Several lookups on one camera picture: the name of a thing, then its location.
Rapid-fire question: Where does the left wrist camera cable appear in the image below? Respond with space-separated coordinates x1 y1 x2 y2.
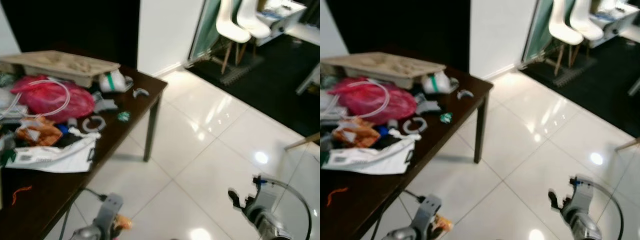
376 189 427 240
64 187 109 240

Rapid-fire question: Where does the black floor mat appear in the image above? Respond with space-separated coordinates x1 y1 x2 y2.
519 36 640 139
187 34 321 139

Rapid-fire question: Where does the red plastic bag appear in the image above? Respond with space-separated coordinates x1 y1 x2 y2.
9 75 96 124
327 76 419 126

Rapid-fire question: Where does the white plastic ring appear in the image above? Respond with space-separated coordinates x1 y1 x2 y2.
402 116 429 135
81 114 107 134

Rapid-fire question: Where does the grey plastic piece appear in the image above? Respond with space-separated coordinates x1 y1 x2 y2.
92 97 119 114
414 98 444 115

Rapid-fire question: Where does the light grey left wrist camera mount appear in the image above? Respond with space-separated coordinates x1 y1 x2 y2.
97 193 124 227
416 194 444 227

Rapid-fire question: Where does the white printed mailer bag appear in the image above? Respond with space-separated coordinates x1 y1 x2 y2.
322 134 422 176
4 132 101 175

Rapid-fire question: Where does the white box appliance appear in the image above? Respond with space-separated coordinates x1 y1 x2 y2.
257 0 308 47
589 0 640 49

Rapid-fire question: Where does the orange snack wrapper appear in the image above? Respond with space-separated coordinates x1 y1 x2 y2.
332 117 382 149
14 115 64 147

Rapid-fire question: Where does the light grey right wrist camera mount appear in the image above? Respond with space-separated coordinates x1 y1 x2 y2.
247 184 279 217
566 184 596 217

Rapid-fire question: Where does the orange string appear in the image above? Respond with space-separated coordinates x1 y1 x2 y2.
326 186 350 207
10 184 34 206

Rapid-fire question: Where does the dark brown wooden table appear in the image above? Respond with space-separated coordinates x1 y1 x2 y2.
0 47 169 240
320 49 495 240

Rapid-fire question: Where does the white bundle with green stripe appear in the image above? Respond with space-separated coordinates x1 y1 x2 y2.
98 69 134 94
421 70 459 95

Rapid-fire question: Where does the orange trash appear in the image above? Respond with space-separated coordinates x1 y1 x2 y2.
433 213 454 234
116 214 134 232

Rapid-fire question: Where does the beige moulded pulp tray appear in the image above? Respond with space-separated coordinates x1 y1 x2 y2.
321 51 442 90
0 50 121 89

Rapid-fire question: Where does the white plastic chair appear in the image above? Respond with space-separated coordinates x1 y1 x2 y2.
236 0 273 57
547 0 585 77
569 0 605 58
214 0 253 75

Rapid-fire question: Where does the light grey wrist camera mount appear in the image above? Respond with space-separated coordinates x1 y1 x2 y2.
247 184 279 217
416 194 444 227
566 184 596 217
97 193 124 227

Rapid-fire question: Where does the green leaning panel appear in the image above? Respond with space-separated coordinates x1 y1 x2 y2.
188 0 224 64
521 0 554 64

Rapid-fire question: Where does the clear plastic tube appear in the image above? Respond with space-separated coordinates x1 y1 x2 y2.
320 80 391 122
0 78 72 121

